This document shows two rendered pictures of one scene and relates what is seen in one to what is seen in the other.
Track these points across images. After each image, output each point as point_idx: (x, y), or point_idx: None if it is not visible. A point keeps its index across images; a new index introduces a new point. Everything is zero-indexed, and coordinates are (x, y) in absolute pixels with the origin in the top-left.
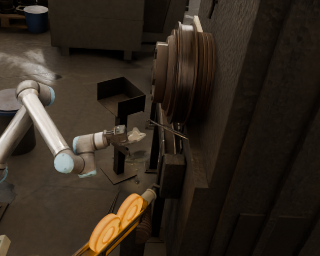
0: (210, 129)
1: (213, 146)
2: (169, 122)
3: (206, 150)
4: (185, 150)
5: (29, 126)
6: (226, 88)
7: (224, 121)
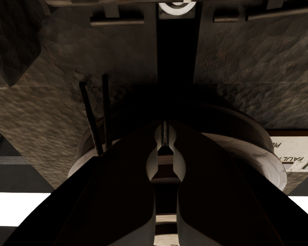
0: (53, 125)
1: (16, 124)
2: (79, 160)
3: (26, 98)
4: (65, 49)
5: None
6: (60, 170)
7: (28, 156)
